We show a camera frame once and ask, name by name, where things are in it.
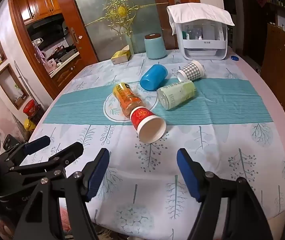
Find teal canister with brown lid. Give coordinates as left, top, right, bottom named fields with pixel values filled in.
left=144, top=33, right=166, bottom=60

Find grey checkered cup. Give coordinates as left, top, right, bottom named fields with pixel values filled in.
left=176, top=60, right=205, bottom=82

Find yellow tissue box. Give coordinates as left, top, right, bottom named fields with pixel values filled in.
left=111, top=44, right=131, bottom=66

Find blue plastic cup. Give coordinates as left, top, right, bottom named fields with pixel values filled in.
left=140, top=64, right=168, bottom=91

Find white storage box appliance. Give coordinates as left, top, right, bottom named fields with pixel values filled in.
left=176, top=20, right=229, bottom=61

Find metal door handle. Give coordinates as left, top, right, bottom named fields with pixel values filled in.
left=70, top=26, right=79, bottom=44

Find red paper cup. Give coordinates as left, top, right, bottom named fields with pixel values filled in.
left=130, top=106, right=167, bottom=144

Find dark wooden sideboard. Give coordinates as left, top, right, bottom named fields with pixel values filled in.
left=260, top=23, right=285, bottom=140

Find orange drink bottle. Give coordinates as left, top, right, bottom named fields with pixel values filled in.
left=113, top=82, right=143, bottom=118

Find white oval placemat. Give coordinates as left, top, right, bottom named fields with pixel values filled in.
left=103, top=90, right=158, bottom=123

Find wooden kitchen base cabinet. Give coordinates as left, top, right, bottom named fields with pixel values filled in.
left=50, top=54, right=86, bottom=90

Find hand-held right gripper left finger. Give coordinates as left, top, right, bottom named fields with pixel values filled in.
left=13, top=148, right=110, bottom=240

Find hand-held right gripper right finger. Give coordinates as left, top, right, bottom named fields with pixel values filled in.
left=177, top=148, right=274, bottom=240

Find red round tin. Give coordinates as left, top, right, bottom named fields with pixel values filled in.
left=23, top=99, right=38, bottom=117

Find white folded towel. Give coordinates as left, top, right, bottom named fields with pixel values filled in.
left=167, top=3, right=235, bottom=36

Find tree print tablecloth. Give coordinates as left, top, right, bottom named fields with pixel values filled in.
left=29, top=47, right=285, bottom=234

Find glass door with gold ornament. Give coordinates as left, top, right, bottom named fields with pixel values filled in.
left=67, top=0, right=159, bottom=62

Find pale green printed cup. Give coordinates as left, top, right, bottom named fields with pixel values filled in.
left=157, top=79, right=197, bottom=111

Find wooden kitchen wall cabinets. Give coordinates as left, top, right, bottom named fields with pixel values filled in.
left=16, top=0, right=62, bottom=26

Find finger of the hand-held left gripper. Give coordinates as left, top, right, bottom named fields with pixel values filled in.
left=6, top=142, right=84, bottom=180
left=0, top=135, right=51, bottom=168

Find yellow jar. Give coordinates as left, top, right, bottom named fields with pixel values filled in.
left=23, top=119, right=37, bottom=132

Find black range hood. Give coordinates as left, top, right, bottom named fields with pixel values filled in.
left=27, top=14, right=66, bottom=44

